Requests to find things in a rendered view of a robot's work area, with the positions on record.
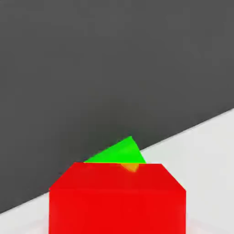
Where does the small red cube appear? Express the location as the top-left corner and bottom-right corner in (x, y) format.
(48, 162), (187, 234)

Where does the small green cube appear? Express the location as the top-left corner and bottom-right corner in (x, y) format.
(83, 135), (147, 164)

